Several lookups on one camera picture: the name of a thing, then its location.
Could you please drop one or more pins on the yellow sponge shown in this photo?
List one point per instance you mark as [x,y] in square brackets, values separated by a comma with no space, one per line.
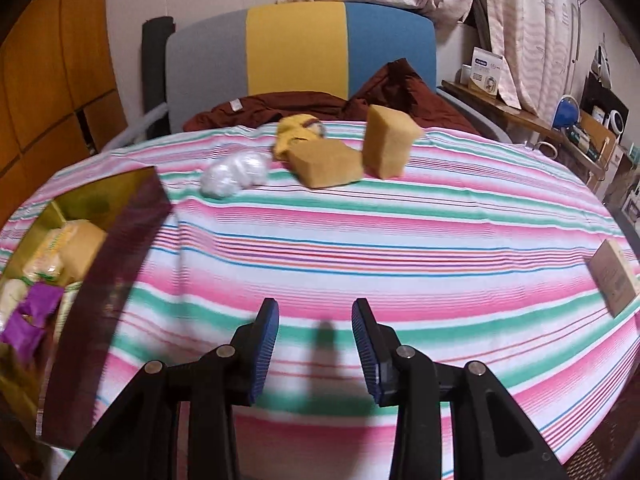
[82,255]
[327,165]

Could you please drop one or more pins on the hooked metal pole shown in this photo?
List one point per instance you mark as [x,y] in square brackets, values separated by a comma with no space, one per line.
[577,35]

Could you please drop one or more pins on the brown cardboard box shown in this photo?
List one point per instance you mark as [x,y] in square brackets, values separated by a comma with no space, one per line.
[612,275]

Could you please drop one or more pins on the tall yellow sponge block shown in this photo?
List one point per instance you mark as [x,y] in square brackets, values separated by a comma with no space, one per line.
[390,145]

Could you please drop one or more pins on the grey metal tube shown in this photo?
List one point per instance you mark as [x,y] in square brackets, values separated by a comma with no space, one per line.
[135,127]

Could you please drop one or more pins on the black upright pad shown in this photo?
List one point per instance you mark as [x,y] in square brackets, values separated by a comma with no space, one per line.
[152,70]

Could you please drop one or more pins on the maroon cloth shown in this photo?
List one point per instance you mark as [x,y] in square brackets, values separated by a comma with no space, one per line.
[400,95]

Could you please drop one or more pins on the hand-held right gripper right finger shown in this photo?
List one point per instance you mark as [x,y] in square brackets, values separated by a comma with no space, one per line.
[367,350]

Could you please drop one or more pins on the corn snack packet green edges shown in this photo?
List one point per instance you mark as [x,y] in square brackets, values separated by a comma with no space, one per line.
[47,255]

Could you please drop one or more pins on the yellow crumpled packet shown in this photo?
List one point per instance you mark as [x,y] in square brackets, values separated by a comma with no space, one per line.
[292,132]

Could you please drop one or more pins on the lumpy clear plastic bag wad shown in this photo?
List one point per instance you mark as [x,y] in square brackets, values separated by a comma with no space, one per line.
[232,175]

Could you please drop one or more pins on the white round fan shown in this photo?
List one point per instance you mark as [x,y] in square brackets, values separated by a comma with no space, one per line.
[615,122]

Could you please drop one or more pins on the wooden wardrobe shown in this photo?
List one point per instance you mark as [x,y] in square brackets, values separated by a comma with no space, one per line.
[50,85]

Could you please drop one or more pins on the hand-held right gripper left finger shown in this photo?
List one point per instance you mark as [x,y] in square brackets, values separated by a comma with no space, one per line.
[262,350]

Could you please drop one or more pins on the wooden side table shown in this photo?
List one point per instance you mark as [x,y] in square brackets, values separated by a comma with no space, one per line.
[520,112]

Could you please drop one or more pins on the small white jar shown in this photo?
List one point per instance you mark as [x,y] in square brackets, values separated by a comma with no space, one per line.
[466,75]

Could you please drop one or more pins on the grey yellow blue chair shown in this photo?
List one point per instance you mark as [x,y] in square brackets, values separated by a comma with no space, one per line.
[295,50]

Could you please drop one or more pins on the black monitor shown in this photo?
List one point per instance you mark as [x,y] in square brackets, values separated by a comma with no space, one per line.
[600,92]

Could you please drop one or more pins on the purple snack packet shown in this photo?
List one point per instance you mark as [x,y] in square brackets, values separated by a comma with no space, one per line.
[30,320]

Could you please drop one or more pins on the dark maroon box gold inside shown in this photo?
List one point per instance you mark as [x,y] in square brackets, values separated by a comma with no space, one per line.
[115,280]

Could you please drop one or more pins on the white printed box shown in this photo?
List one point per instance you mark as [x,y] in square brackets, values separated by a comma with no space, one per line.
[485,72]

